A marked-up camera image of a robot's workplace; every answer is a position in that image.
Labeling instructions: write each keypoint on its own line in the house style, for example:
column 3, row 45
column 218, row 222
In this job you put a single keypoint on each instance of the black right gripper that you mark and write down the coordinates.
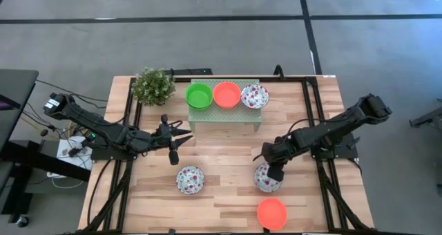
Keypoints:
column 276, row 173

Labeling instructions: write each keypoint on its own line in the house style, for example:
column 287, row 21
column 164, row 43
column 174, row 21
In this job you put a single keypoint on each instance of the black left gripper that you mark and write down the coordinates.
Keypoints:
column 164, row 136

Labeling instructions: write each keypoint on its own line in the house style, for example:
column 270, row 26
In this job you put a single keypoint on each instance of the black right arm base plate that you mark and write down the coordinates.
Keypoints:
column 345, row 148

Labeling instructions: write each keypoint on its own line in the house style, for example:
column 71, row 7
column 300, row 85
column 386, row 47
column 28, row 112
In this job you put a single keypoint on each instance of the black aluminium table frame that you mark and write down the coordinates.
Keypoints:
column 286, row 79

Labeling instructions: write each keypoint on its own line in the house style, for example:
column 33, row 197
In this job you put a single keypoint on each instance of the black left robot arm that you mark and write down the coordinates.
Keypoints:
column 103, row 128

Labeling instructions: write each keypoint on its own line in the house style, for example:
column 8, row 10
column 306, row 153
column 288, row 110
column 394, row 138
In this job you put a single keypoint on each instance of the black side desk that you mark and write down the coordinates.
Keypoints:
column 17, row 90

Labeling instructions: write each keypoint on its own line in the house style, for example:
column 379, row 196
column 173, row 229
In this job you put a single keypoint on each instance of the pale green perforated metal shelf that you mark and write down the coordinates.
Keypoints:
column 224, row 115

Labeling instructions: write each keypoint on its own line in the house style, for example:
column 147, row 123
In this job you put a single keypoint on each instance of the orange mini bowl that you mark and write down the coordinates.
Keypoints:
column 227, row 108
column 272, row 213
column 227, row 94

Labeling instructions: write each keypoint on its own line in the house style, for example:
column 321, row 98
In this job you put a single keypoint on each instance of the red bowl floral inside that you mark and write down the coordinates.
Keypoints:
column 190, row 179
column 255, row 96
column 263, row 186

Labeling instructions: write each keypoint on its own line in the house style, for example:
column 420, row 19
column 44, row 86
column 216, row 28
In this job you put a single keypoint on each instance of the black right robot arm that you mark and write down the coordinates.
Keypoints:
column 328, row 134

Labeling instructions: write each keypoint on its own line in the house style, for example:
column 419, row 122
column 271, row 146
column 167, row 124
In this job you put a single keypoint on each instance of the green mini bowl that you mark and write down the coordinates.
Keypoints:
column 199, row 95
column 199, row 108

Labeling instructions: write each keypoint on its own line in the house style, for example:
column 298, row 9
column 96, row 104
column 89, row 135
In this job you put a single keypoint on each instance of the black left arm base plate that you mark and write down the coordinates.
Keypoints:
column 103, row 153

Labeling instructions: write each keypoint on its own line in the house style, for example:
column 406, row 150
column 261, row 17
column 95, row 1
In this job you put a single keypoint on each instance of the black caster wheel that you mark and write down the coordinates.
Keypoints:
column 22, row 221

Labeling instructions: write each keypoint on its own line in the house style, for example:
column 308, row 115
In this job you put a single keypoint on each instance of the black bar device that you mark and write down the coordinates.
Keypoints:
column 193, row 71

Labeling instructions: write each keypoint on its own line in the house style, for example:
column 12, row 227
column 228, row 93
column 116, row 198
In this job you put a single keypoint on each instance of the green potted plant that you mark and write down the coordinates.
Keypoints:
column 153, row 86

